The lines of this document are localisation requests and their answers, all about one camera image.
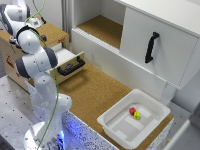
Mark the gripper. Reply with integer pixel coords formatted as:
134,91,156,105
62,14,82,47
26,16,47,28

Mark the wooden drawer box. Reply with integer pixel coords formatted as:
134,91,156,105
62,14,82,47
0,21,71,93

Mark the wooden drawer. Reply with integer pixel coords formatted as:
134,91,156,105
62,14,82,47
48,42,86,85

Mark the white cabinet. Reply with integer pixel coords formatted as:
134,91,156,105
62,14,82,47
71,0,200,108

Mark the pink block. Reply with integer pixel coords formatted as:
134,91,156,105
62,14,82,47
128,106,137,116

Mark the white plastic box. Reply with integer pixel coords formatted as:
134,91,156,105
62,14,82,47
96,88,172,150

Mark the white sliding door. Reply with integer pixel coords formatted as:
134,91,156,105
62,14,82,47
119,6,200,89

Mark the yellow block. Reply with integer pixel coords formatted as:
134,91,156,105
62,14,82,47
133,111,142,121

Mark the green cable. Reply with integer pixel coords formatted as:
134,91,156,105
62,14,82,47
23,0,61,150

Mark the black drawer handle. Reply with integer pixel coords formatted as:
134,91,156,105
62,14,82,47
56,55,86,77

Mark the black door handle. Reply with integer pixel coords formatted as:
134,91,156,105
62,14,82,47
144,31,161,65

